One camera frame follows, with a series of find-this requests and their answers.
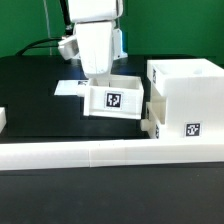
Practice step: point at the white drawer tray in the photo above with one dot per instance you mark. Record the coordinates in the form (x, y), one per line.
(122, 98)
(154, 121)

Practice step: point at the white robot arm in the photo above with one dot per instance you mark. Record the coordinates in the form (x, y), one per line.
(89, 11)

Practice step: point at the fiducial marker sheet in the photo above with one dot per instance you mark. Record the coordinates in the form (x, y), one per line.
(71, 87)

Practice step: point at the white drawer cabinet box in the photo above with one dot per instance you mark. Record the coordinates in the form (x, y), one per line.
(194, 93)

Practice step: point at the white left fence rail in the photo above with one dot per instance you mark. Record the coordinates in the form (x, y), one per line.
(2, 118)

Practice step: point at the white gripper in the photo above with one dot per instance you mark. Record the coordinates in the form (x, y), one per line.
(95, 48)

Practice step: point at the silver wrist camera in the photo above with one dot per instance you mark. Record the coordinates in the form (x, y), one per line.
(68, 47)

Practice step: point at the white fence rail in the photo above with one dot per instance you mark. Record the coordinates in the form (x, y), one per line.
(28, 156)
(2, 118)

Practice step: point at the white front drawer tray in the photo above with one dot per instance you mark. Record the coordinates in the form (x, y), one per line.
(154, 121)

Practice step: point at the white front fence rail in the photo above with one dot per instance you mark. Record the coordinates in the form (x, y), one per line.
(28, 156)

